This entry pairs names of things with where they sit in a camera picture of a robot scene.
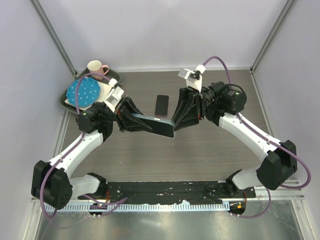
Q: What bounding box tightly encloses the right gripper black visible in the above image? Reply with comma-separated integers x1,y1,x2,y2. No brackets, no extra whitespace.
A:
168,82,227,133

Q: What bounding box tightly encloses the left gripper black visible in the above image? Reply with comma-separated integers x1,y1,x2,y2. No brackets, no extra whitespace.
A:
93,94,155,132

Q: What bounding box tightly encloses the clear phone case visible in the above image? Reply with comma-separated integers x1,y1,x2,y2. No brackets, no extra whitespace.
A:
132,113,175,140

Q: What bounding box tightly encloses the purple smartphone black screen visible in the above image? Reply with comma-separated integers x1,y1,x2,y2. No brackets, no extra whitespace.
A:
154,95,169,117

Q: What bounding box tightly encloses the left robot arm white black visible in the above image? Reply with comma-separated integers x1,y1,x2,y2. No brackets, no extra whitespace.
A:
31,96,154,210

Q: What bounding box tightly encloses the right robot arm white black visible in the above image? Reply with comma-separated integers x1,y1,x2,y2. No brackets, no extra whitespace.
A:
172,81,298,198

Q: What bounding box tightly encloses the dark green tray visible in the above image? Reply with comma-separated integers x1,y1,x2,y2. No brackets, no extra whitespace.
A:
59,68,122,115

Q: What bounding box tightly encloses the blue dotted plate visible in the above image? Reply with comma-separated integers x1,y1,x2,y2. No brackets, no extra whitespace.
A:
66,77,101,108

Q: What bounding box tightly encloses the pink mug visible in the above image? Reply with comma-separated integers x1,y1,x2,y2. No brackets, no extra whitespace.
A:
87,60,110,76

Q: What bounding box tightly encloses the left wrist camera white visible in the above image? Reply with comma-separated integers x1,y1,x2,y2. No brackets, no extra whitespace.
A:
103,78,124,113

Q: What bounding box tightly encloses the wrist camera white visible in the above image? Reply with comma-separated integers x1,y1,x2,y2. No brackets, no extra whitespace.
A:
103,78,124,113
178,65,206,93

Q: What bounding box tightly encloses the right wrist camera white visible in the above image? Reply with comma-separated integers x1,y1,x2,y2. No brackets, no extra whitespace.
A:
178,65,206,93

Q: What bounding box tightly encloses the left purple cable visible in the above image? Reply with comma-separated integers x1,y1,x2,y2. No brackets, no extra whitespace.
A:
39,73,130,220

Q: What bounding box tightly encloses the purple cable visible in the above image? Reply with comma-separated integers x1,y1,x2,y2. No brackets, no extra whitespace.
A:
39,73,130,220
203,56,311,219

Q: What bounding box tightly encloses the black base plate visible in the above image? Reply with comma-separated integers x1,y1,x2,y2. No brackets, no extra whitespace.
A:
89,181,256,205

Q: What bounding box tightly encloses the slotted cable duct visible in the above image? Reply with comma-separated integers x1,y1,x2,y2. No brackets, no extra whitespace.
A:
59,200,230,213

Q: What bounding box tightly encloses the aluminium frame rail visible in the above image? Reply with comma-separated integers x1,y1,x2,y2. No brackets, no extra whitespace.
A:
31,179,306,203

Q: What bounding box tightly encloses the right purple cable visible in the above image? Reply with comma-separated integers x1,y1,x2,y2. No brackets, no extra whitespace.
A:
203,56,311,219

